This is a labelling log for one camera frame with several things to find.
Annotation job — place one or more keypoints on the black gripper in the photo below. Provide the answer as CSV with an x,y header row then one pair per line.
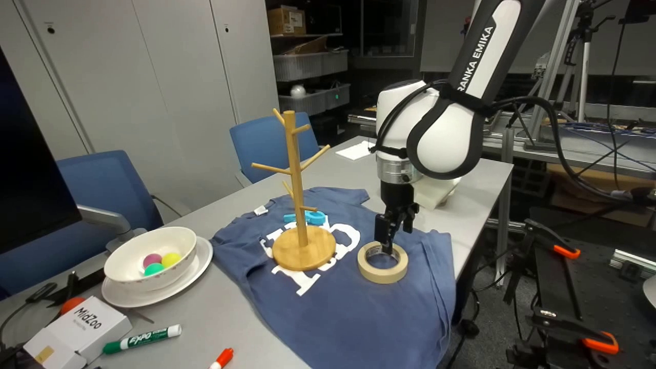
x,y
399,199

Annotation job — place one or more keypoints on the beige masking tape roll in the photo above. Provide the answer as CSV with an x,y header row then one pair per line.
x,y
365,271

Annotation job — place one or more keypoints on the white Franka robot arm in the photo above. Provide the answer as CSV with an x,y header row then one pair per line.
x,y
443,137

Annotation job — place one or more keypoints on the wooden mug tree rack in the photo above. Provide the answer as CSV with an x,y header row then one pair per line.
x,y
295,178

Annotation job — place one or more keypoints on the white paper sheet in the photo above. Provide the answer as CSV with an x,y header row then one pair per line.
x,y
356,150

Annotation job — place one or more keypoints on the blue printed t-shirt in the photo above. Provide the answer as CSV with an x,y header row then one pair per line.
x,y
356,321

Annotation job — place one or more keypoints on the small white tag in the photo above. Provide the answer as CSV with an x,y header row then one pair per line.
x,y
258,211

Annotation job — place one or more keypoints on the grey shelf bin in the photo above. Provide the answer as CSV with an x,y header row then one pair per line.
x,y
318,100
309,65

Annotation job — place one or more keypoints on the small blue office chair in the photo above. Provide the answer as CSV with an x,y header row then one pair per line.
x,y
262,145

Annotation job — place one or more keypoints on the white ball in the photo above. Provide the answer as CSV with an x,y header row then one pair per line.
x,y
297,92

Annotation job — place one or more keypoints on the white bowl with toys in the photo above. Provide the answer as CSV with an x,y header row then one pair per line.
x,y
195,264

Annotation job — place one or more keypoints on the black floor case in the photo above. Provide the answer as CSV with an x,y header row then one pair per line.
x,y
602,287

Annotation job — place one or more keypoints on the red whiteboard marker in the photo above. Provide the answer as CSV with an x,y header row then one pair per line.
x,y
222,357

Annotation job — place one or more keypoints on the yellow plastic disc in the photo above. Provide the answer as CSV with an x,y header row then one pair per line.
x,y
170,259

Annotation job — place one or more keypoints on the brown cardboard box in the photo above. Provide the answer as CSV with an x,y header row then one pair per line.
x,y
285,21

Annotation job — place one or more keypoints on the green plastic disc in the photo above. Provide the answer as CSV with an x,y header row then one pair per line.
x,y
154,270

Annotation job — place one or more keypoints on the pink plastic disc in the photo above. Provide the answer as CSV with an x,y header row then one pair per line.
x,y
152,262

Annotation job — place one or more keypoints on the green whiteboard marker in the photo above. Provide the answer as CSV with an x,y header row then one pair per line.
x,y
139,339

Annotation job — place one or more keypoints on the large blue office chair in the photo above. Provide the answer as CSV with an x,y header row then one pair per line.
x,y
110,185

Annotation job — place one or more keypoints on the grey metal cabinet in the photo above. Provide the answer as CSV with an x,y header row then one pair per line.
x,y
135,82

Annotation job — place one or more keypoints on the white cardboard box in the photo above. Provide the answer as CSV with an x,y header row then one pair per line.
x,y
82,329

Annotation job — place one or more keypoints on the black monitor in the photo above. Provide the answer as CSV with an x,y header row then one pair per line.
x,y
28,171

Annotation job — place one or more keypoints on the aluminium frame post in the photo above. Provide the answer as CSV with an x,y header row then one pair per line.
x,y
555,63

